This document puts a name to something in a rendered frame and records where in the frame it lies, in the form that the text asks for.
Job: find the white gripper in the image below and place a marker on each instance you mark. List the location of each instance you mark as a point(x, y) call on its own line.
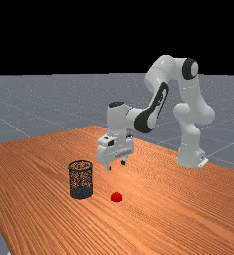
point(115, 149)

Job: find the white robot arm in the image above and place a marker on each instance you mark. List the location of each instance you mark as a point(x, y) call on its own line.
point(188, 99)

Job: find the dark mesh basket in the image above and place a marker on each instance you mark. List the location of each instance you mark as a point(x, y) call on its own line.
point(80, 181)

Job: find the red ball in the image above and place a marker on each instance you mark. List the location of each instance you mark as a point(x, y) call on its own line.
point(116, 197)

